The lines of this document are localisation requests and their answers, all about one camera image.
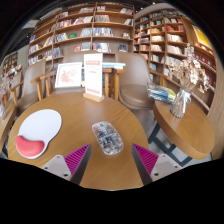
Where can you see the small distant wooden bookshelf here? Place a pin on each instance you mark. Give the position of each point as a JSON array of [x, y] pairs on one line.
[[10, 63]]

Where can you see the glass vase with dried flowers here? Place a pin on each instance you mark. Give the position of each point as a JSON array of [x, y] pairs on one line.
[[2, 100], [181, 103]]

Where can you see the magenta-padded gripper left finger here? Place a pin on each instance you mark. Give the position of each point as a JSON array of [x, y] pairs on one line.
[[76, 159]]

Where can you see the white framed floral picture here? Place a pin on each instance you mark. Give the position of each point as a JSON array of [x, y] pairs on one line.
[[68, 75]]

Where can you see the white mouse pad, red rest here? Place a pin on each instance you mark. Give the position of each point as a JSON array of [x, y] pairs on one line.
[[40, 128]]

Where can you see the stack of colourful books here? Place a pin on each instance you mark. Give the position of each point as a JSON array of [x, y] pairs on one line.
[[161, 93]]

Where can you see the transparent computer mouse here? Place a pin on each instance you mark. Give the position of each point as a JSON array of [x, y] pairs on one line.
[[107, 138]]

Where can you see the angled wooden bookshelf with books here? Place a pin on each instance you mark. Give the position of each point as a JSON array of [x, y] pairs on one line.
[[173, 40]]

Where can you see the white sign on wooden base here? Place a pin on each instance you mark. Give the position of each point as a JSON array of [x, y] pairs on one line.
[[93, 75]]

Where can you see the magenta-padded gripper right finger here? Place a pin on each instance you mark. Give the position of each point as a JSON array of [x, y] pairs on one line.
[[146, 159]]

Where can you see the beige chair with wooden arms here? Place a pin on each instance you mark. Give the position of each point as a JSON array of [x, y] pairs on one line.
[[66, 91]]

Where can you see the blue books on armrest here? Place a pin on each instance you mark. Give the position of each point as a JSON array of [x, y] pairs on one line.
[[113, 65]]

